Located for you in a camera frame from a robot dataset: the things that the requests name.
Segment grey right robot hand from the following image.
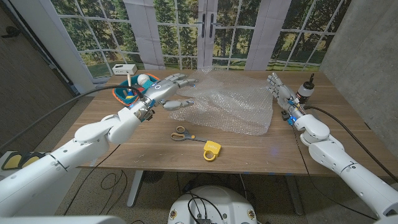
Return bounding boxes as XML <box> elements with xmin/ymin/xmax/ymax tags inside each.
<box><xmin>266</xmin><ymin>72</ymin><xmax>307</xmax><ymax>121</ymax></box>

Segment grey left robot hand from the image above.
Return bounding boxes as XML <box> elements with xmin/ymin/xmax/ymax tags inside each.
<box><xmin>140</xmin><ymin>73</ymin><xmax>198</xmax><ymax>112</ymax></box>

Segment orange grey handled scissors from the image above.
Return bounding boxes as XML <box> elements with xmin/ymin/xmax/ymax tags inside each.
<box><xmin>170</xmin><ymin>126</ymin><xmax>208</xmax><ymax>143</ymax></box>

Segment clear dispenser bottle black cap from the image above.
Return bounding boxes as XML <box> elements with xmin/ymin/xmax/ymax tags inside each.
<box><xmin>295</xmin><ymin>73</ymin><xmax>315</xmax><ymax>105</ymax></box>

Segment teal basket orange rim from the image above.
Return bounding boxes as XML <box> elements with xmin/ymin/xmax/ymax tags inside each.
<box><xmin>112</xmin><ymin>73</ymin><xmax>162</xmax><ymax>107</ymax></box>

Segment clear bubble wrap sheet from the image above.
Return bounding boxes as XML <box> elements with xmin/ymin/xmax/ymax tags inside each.
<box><xmin>169</xmin><ymin>67</ymin><xmax>274</xmax><ymax>136</ymax></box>

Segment white baseball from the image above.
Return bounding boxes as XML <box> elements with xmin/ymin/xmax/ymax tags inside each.
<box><xmin>137</xmin><ymin>73</ymin><xmax>151</xmax><ymax>86</ymax></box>

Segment white power box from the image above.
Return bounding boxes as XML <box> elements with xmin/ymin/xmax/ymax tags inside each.
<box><xmin>111</xmin><ymin>63</ymin><xmax>138</xmax><ymax>76</ymax></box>

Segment printed forest window backdrop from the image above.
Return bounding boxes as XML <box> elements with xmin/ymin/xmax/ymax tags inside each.
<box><xmin>49</xmin><ymin>0</ymin><xmax>354</xmax><ymax>78</ymax></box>

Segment yellow padlock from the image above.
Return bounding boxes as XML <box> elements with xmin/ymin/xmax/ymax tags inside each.
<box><xmin>203</xmin><ymin>140</ymin><xmax>222</xmax><ymax>162</ymax></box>

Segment black ribbed round object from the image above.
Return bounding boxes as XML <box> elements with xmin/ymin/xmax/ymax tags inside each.
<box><xmin>142</xmin><ymin>170</ymin><xmax>165</xmax><ymax>184</ymax></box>

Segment grey table leg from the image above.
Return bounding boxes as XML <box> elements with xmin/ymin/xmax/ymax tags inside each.
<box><xmin>284</xmin><ymin>175</ymin><xmax>305</xmax><ymax>216</ymax></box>

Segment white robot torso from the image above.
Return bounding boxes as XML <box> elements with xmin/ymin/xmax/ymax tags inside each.
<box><xmin>167</xmin><ymin>185</ymin><xmax>258</xmax><ymax>224</ymax></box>

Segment black slipper yellow insole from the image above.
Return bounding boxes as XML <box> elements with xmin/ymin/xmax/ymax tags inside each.
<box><xmin>22</xmin><ymin>151</ymin><xmax>47</xmax><ymax>167</ymax></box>
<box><xmin>1</xmin><ymin>151</ymin><xmax>25</xmax><ymax>171</ymax></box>

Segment wooden handled toy mallet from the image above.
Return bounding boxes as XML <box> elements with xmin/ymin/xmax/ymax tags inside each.
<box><xmin>126</xmin><ymin>73</ymin><xmax>134</xmax><ymax>100</ymax></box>

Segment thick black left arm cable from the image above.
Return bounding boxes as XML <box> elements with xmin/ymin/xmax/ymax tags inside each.
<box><xmin>0</xmin><ymin>85</ymin><xmax>146</xmax><ymax>150</ymax></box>

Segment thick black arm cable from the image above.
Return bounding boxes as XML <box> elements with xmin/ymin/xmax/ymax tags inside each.
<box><xmin>0</xmin><ymin>85</ymin><xmax>146</xmax><ymax>150</ymax></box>
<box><xmin>303</xmin><ymin>105</ymin><xmax>398</xmax><ymax>184</ymax></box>

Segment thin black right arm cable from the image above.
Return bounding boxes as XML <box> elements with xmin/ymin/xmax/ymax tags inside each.
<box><xmin>291</xmin><ymin>124</ymin><xmax>379</xmax><ymax>221</ymax></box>

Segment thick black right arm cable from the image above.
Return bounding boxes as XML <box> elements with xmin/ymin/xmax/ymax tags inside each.
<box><xmin>303</xmin><ymin>105</ymin><xmax>398</xmax><ymax>184</ymax></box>

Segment black torso cables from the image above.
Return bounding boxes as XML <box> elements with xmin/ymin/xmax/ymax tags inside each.
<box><xmin>183</xmin><ymin>191</ymin><xmax>224</xmax><ymax>220</ymax></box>

